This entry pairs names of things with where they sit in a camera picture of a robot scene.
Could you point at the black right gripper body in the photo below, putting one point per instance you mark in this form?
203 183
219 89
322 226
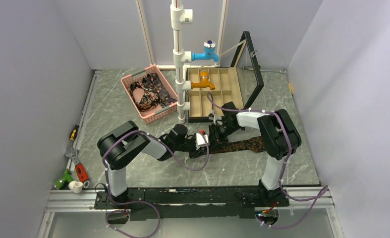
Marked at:
220 133

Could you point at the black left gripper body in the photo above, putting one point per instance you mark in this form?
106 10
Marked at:
188 146

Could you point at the black orange key-pattern tie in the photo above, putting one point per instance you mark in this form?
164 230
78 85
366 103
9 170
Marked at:
254 144

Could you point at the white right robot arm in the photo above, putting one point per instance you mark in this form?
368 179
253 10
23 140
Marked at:
279 135

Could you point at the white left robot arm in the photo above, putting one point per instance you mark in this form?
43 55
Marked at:
121 146

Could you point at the floral ties in basket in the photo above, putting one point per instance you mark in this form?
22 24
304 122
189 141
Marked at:
154 93

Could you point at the orange plastic faucet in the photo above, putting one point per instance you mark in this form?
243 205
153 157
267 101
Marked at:
204 77

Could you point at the blue plastic faucet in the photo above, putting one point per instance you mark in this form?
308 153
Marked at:
208 53

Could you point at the yellow black screwdriver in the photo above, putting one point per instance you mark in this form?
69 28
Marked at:
74 132

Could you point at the white pipe fitting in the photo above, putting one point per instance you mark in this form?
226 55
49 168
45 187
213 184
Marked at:
75 186

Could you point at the green toy tool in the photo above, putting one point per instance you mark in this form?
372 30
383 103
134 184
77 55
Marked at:
65 179

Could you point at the white pvc pipe stand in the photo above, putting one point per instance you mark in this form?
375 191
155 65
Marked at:
177 14

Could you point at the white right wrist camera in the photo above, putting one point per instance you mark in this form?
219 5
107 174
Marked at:
216 119

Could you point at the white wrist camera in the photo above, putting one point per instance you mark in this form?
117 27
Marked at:
216 119
201 139

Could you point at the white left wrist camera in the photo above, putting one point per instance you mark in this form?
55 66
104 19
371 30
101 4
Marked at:
201 139

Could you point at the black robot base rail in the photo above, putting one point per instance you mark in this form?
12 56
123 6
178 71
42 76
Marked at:
192 202

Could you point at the red handled wrench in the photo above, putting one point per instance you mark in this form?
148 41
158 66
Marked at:
82 175

